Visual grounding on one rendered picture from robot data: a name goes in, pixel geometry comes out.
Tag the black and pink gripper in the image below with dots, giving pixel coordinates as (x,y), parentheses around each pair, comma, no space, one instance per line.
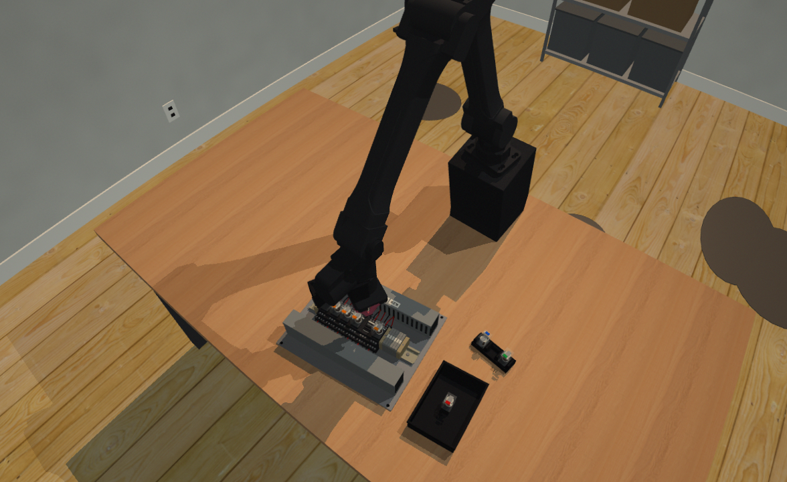
(377,296)

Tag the black rectangular rack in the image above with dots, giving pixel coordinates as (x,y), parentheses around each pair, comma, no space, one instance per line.
(492,352)

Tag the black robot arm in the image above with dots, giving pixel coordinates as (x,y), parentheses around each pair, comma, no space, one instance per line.
(360,227)

